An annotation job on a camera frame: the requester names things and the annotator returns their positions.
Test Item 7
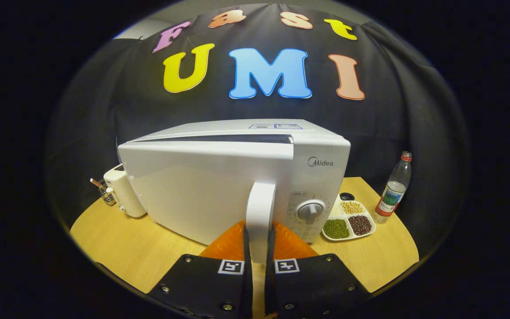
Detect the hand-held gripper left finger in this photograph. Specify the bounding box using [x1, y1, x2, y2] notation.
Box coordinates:
[148, 220, 254, 319]

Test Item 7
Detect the clear plastic water bottle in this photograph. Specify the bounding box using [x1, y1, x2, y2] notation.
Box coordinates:
[375, 151, 413, 223]

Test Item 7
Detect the white divided dish with beans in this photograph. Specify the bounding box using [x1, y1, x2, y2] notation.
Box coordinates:
[321, 200, 376, 241]

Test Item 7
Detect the black backdrop cloth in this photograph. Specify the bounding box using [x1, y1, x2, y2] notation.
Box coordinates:
[45, 4, 472, 257]

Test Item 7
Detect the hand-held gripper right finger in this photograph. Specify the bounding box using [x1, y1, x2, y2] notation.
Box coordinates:
[264, 222, 371, 319]

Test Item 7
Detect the white toaster oven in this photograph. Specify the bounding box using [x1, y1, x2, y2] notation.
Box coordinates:
[118, 119, 351, 265]

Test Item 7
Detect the wire mesh utensil holder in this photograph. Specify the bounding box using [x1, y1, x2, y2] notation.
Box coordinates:
[90, 178, 116, 206]

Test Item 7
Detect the white bread toaster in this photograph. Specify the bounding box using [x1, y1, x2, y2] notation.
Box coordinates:
[104, 164, 147, 218]

